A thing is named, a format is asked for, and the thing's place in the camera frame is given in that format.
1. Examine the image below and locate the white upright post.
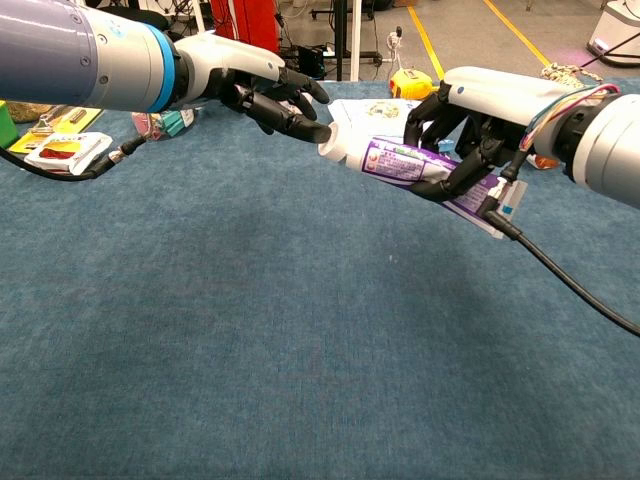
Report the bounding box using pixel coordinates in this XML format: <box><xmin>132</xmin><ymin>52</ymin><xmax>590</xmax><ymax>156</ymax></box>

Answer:
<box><xmin>349</xmin><ymin>0</ymin><xmax>362</xmax><ymax>82</ymax></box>

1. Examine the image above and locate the clear tub of binder clips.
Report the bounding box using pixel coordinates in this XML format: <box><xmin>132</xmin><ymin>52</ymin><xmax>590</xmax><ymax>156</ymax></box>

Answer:
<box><xmin>130</xmin><ymin>107</ymin><xmax>197</xmax><ymax>142</ymax></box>

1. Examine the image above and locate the yellow green box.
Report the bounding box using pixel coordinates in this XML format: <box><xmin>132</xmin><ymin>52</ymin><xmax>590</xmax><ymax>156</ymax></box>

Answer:
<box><xmin>0</xmin><ymin>99</ymin><xmax>20</xmax><ymax>150</ymax></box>

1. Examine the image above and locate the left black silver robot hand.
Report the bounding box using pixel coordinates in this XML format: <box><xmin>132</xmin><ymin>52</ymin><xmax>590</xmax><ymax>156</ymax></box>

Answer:
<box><xmin>174</xmin><ymin>33</ymin><xmax>332</xmax><ymax>145</ymax></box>

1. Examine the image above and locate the yellow tape measure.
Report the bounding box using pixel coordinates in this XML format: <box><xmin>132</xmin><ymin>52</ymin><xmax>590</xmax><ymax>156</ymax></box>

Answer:
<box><xmin>388</xmin><ymin>67</ymin><xmax>446</xmax><ymax>101</ymax></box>

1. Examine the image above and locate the red cabinet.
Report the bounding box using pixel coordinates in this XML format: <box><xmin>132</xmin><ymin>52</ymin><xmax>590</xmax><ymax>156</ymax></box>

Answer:
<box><xmin>209</xmin><ymin>0</ymin><xmax>281</xmax><ymax>54</ymax></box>

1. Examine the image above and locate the black right hand cable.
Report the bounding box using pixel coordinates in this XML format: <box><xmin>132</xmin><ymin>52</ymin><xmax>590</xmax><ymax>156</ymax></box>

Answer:
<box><xmin>482</xmin><ymin>164</ymin><xmax>640</xmax><ymax>337</ymax></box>

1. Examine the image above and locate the coiled beige rope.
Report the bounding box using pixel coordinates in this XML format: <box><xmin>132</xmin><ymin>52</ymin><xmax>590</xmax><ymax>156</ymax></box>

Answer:
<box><xmin>539</xmin><ymin>62</ymin><xmax>606</xmax><ymax>91</ymax></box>

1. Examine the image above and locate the multicoloured wrist wire bundle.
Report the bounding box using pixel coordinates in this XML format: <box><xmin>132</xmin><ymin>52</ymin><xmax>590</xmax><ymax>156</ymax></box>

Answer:
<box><xmin>518</xmin><ymin>83</ymin><xmax>622</xmax><ymax>151</ymax></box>

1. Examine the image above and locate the blue carpet table mat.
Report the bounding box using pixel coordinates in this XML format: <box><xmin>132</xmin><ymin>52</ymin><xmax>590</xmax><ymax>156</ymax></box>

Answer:
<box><xmin>0</xmin><ymin>77</ymin><xmax>640</xmax><ymax>480</ymax></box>

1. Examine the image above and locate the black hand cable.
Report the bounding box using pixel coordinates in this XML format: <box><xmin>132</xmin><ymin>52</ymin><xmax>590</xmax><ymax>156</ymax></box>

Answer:
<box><xmin>482</xmin><ymin>164</ymin><xmax>640</xmax><ymax>337</ymax></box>
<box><xmin>0</xmin><ymin>134</ymin><xmax>149</xmax><ymax>182</ymax></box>

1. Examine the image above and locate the black office chair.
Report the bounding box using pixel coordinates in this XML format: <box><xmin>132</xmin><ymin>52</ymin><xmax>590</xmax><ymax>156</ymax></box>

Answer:
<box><xmin>94</xmin><ymin>3</ymin><xmax>171</xmax><ymax>32</ymax></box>

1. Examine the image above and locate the purple white toothpaste tube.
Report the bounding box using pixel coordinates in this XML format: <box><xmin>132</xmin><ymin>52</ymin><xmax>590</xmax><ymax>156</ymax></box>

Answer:
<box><xmin>317</xmin><ymin>123</ymin><xmax>530</xmax><ymax>242</ymax></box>

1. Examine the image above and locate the white machine housing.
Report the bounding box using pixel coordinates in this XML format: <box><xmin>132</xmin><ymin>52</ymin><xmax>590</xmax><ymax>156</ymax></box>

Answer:
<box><xmin>585</xmin><ymin>0</ymin><xmax>640</xmax><ymax>69</ymax></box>

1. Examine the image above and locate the black left hand cable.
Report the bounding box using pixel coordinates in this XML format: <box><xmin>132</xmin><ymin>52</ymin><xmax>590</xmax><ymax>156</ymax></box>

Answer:
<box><xmin>0</xmin><ymin>134</ymin><xmax>149</xmax><ymax>182</ymax></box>

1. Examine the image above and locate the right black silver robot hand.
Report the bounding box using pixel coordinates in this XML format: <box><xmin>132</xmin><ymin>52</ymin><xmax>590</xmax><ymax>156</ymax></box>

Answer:
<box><xmin>403</xmin><ymin>66</ymin><xmax>584</xmax><ymax>204</ymax></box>

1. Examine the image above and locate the white printed snack bag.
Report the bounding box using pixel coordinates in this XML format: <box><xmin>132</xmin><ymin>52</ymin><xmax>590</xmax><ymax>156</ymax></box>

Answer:
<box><xmin>329</xmin><ymin>98</ymin><xmax>439</xmax><ymax>151</ymax></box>

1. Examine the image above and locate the white red snack packet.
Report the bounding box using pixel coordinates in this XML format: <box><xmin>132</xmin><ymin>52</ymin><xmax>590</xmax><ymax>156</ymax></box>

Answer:
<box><xmin>23</xmin><ymin>131</ymin><xmax>114</xmax><ymax>176</ymax></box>

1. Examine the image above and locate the razor on yellow card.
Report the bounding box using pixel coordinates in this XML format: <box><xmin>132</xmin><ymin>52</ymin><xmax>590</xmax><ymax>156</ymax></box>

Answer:
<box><xmin>8</xmin><ymin>104</ymin><xmax>106</xmax><ymax>154</ymax></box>

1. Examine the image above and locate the white plug with cable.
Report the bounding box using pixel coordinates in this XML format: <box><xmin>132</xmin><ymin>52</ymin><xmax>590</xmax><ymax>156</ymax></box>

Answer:
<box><xmin>387</xmin><ymin>27</ymin><xmax>405</xmax><ymax>69</ymax></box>

